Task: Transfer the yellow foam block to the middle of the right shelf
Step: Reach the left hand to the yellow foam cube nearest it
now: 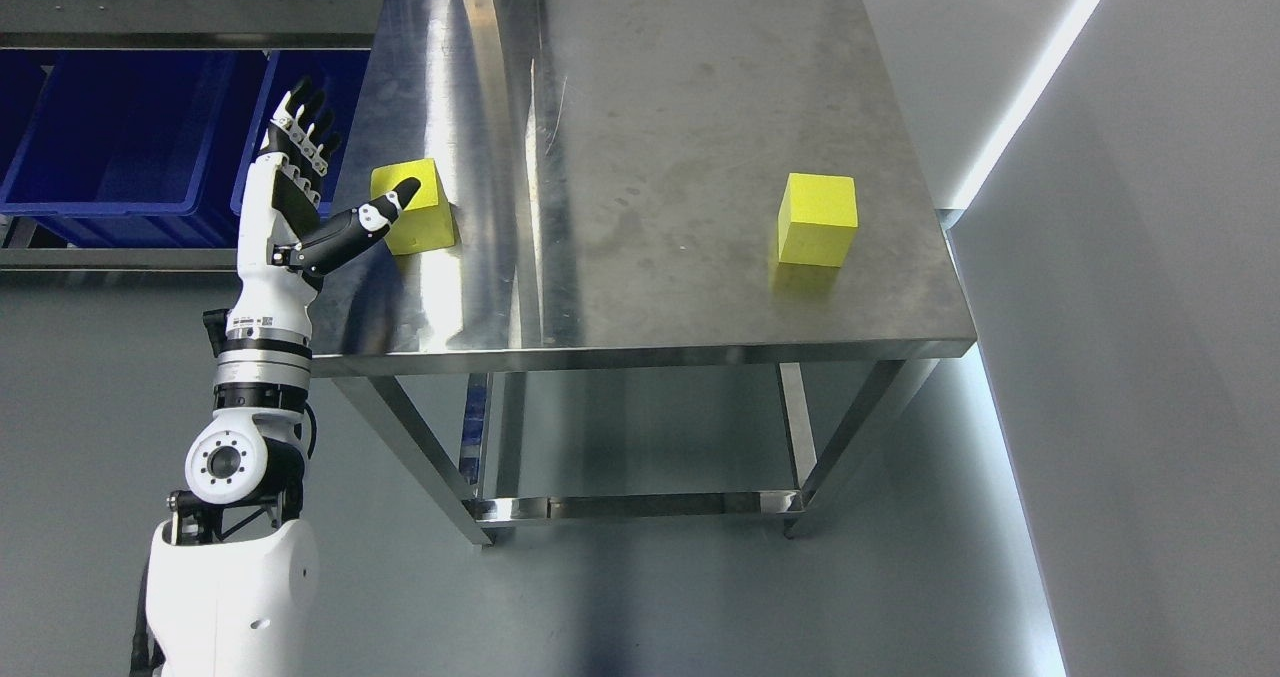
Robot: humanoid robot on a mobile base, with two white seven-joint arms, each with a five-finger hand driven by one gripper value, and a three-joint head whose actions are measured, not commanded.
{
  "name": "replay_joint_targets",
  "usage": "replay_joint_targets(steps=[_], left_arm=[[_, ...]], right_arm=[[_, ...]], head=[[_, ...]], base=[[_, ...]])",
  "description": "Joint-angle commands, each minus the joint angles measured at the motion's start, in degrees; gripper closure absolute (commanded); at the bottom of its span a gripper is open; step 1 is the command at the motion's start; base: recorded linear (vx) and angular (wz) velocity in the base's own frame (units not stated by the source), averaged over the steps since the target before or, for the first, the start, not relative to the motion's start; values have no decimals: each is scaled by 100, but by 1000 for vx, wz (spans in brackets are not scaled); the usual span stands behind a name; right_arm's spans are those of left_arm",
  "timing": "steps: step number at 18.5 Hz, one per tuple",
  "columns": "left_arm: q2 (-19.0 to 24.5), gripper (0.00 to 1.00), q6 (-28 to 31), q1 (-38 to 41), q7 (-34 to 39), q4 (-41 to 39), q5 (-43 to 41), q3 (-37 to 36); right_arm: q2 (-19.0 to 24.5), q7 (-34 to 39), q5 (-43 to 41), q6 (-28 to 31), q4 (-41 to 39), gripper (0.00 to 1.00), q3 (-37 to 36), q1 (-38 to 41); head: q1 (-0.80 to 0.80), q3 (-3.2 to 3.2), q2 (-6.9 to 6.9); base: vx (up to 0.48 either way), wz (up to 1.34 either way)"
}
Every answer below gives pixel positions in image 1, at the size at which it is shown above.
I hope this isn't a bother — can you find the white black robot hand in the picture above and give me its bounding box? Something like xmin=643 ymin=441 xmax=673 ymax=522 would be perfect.
xmin=225 ymin=77 xmax=419 ymax=346

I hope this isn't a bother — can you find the yellow foam block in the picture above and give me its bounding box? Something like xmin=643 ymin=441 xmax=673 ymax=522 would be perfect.
xmin=370 ymin=157 xmax=457 ymax=256
xmin=776 ymin=171 xmax=860 ymax=270

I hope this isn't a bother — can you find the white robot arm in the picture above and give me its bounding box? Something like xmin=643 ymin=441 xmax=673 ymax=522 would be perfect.
xmin=129 ymin=302 xmax=319 ymax=676

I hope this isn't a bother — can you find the steel shelf rack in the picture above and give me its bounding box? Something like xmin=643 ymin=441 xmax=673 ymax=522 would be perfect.
xmin=1 ymin=0 xmax=385 ymax=273

